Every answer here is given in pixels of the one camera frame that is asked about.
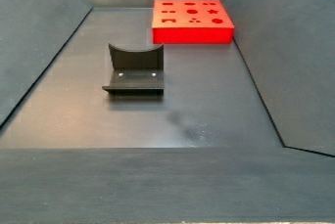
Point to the red shape-sorting board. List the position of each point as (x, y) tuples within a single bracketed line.
[(190, 22)]

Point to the black curved holder bracket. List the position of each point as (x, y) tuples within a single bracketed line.
[(136, 71)]

